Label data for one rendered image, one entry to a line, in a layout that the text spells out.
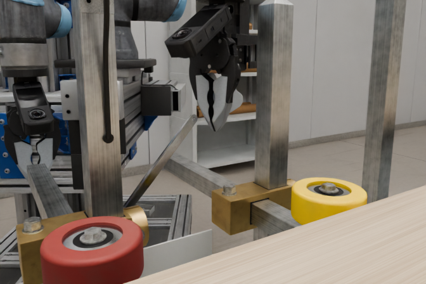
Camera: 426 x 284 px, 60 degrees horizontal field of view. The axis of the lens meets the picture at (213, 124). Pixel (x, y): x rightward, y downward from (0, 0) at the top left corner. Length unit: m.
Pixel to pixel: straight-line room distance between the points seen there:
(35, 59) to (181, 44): 0.30
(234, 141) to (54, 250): 3.50
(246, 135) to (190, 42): 3.37
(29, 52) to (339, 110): 4.33
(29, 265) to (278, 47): 0.39
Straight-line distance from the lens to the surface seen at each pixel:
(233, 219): 0.52
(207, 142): 3.61
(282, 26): 0.53
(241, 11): 0.61
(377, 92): 0.73
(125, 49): 1.01
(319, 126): 4.58
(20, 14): 0.70
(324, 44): 4.51
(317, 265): 0.30
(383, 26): 0.72
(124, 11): 1.03
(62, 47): 1.25
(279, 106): 0.53
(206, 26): 0.52
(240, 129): 3.79
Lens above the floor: 1.05
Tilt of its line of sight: 11 degrees down
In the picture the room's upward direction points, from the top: straight up
